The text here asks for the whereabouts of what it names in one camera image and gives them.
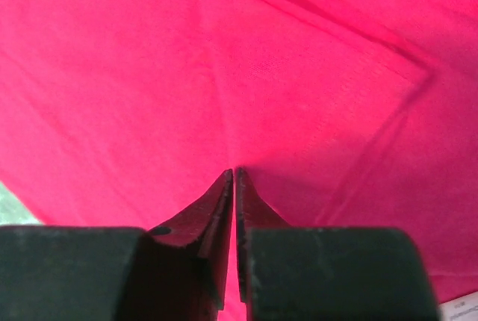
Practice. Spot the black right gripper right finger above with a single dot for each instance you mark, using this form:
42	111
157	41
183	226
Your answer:
333	273

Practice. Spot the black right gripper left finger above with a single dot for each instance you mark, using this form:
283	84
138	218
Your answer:
174	271

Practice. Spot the red t shirt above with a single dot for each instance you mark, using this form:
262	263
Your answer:
343	112

